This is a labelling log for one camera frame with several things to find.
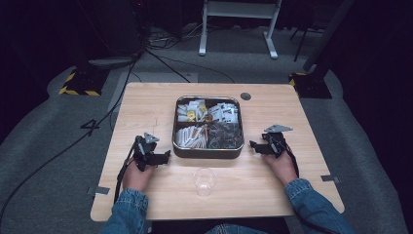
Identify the white metal stand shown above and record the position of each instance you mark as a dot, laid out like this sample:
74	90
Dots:
238	9

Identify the grey slanted pole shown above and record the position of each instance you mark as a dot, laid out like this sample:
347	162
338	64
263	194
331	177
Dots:
328	32

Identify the brown compartment box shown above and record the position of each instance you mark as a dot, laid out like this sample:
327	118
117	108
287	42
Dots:
207	154

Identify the person's left hand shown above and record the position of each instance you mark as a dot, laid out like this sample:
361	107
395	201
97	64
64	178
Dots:
138	178

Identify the grey round table grommet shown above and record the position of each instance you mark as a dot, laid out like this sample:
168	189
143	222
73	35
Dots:
245	96

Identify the clear box lid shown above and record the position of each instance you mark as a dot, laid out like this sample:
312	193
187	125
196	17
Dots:
208	97

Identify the black yellow striped base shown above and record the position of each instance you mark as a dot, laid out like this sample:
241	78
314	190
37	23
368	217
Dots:
82	83
308	85

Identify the person's right hand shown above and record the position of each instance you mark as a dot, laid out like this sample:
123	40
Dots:
283	167

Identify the pile of white yellow packets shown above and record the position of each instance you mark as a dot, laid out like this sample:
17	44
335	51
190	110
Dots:
191	112

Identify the clear plastic cup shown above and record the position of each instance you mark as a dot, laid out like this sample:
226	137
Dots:
204	182

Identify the grey tape piece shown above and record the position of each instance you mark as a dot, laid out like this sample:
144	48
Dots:
98	190
330	178

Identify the pile of white red packets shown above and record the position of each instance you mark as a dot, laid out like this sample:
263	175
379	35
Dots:
224	113

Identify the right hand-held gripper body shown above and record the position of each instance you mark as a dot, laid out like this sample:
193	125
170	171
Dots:
276	139

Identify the pile of dark tea bags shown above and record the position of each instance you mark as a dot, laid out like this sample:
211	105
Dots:
224	136

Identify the person's legs in jeans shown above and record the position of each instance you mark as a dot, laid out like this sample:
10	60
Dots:
235	229

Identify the pile of white stick packets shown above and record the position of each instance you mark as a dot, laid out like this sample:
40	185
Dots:
191	136

